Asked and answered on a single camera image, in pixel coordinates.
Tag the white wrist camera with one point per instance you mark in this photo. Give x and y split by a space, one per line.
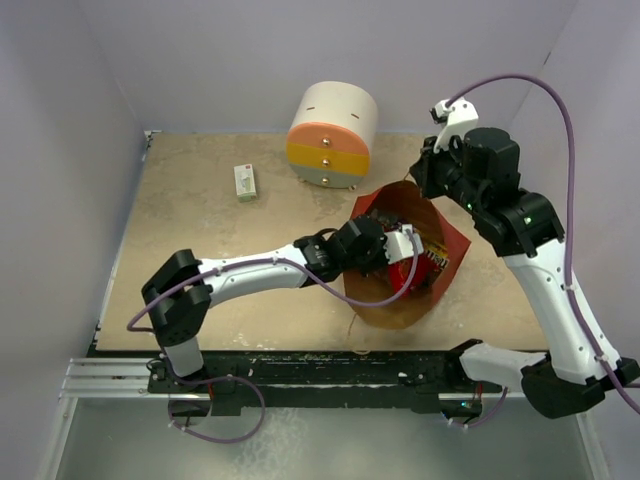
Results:
455 118
402 243

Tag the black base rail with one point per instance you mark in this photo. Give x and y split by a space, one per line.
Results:
420 381

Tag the red brown paper bag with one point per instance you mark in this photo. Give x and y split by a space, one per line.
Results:
411 322

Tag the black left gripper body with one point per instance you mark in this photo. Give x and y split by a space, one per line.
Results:
374 258

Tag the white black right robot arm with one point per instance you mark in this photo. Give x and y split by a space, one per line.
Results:
580 365

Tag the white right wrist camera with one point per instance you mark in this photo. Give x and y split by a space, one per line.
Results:
455 118

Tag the round white mini drawer chest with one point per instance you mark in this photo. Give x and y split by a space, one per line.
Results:
330 141

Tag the aluminium side rail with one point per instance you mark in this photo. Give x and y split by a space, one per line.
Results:
105 378

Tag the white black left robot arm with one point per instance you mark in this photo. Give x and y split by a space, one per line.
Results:
181 292

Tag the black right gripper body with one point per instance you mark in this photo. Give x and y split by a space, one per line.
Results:
443 172

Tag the small white green box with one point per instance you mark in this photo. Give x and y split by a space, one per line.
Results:
245 183

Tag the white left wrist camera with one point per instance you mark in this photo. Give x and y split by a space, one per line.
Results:
402 243

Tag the brown yellow candy packet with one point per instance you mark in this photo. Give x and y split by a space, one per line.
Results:
437 256

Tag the red candy snack bag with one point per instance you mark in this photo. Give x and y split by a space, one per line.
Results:
399 274

